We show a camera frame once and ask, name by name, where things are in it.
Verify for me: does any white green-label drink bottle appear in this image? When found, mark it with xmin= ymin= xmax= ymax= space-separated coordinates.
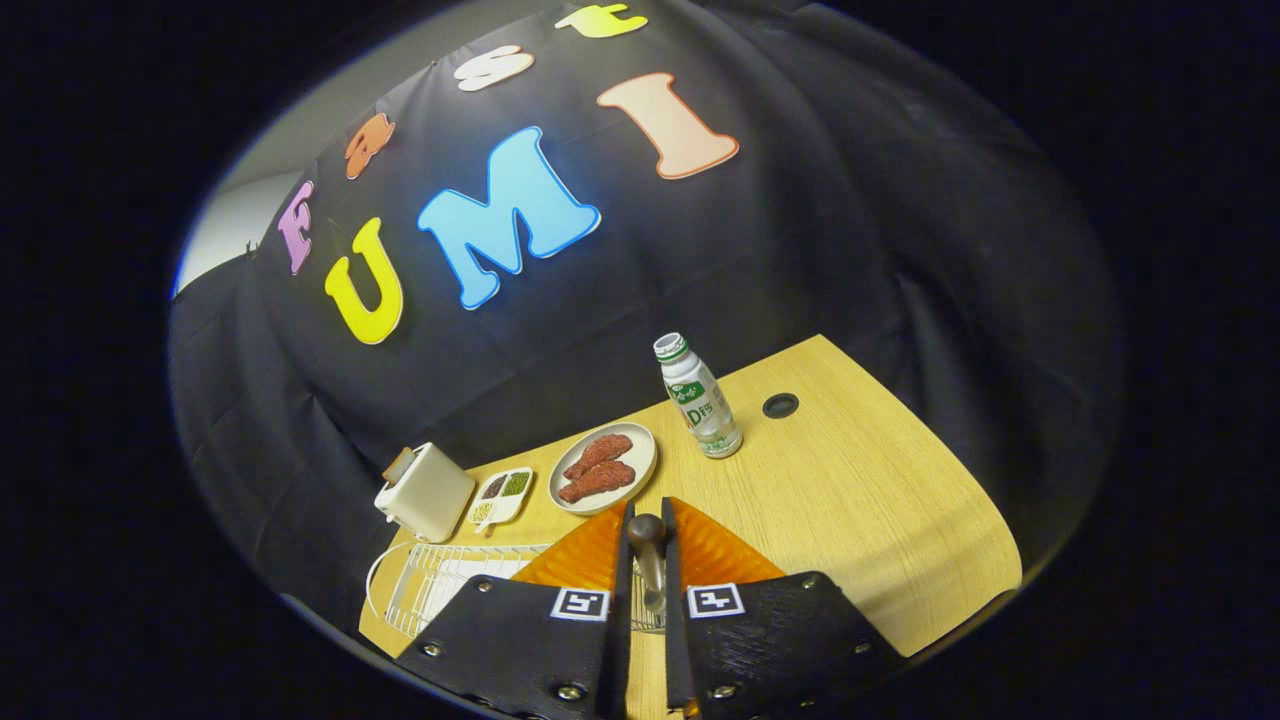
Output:
xmin=654 ymin=332 xmax=744 ymax=460

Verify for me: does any reddish-brown meat piece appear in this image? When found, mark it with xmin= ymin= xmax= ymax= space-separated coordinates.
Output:
xmin=563 ymin=434 xmax=634 ymax=481
xmin=558 ymin=460 xmax=637 ymax=504

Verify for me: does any white wire dish rack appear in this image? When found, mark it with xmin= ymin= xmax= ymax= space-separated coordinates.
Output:
xmin=365 ymin=542 xmax=551 ymax=641

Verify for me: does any white divided condiment dish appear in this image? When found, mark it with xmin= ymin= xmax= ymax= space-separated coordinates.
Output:
xmin=466 ymin=466 xmax=535 ymax=533

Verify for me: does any small wire basket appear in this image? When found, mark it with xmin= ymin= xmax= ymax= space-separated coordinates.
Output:
xmin=630 ymin=585 xmax=669 ymax=633

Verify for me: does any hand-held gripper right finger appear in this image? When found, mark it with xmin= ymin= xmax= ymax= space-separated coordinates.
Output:
xmin=660 ymin=497 xmax=906 ymax=720

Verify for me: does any white toaster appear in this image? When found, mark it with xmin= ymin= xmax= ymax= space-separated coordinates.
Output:
xmin=374 ymin=442 xmax=477 ymax=544

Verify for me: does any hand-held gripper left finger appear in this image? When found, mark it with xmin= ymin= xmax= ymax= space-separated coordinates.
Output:
xmin=395 ymin=500 xmax=636 ymax=720

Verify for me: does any white plate with meat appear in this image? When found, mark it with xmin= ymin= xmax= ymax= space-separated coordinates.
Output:
xmin=549 ymin=422 xmax=659 ymax=517

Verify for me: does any dark-handled spoon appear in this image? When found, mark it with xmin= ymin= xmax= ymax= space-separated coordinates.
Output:
xmin=627 ymin=513 xmax=669 ymax=611

